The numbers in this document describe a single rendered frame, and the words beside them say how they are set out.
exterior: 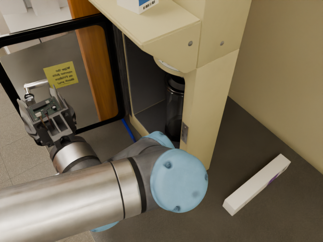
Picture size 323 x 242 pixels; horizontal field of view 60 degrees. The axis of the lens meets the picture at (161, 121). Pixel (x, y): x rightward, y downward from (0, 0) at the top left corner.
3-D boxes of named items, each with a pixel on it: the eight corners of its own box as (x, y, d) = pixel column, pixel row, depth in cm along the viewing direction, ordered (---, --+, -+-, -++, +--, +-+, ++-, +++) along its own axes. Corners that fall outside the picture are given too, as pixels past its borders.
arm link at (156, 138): (195, 170, 46) (139, 209, 43) (169, 160, 57) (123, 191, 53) (173, 128, 45) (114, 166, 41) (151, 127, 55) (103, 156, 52)
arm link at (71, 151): (103, 170, 55) (63, 192, 52) (92, 154, 57) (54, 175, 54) (96, 149, 49) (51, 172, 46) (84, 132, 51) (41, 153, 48)
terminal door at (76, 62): (126, 117, 100) (110, 12, 69) (38, 147, 91) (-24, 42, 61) (125, 115, 100) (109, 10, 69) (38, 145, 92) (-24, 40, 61)
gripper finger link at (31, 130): (34, 107, 62) (58, 127, 58) (37, 113, 63) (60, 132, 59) (15, 120, 59) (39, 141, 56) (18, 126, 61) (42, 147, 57)
